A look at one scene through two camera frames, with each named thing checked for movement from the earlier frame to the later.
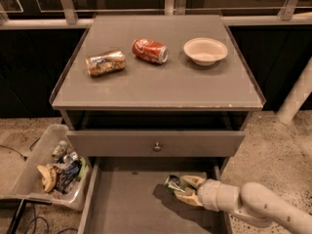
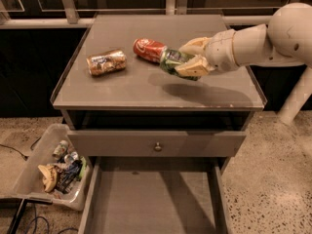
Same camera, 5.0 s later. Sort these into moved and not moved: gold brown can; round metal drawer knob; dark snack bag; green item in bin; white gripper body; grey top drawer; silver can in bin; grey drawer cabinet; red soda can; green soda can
Moved: white gripper body; green soda can
Not moved: green item in bin; silver can in bin; round metal drawer knob; grey top drawer; dark snack bag; gold brown can; red soda can; grey drawer cabinet
